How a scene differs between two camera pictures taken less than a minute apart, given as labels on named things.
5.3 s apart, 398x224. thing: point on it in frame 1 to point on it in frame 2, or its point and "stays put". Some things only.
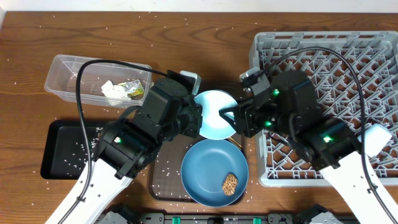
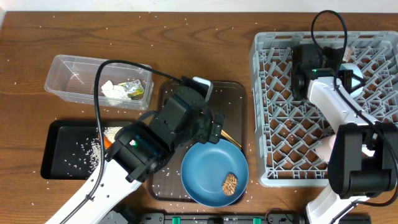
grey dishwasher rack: [354, 77] stays put
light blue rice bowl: [214, 125] to [357, 71]
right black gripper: [244, 113] to [344, 76]
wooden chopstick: [235, 142] stays put
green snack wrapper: [134, 89] stays put
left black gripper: [193, 121] stays put
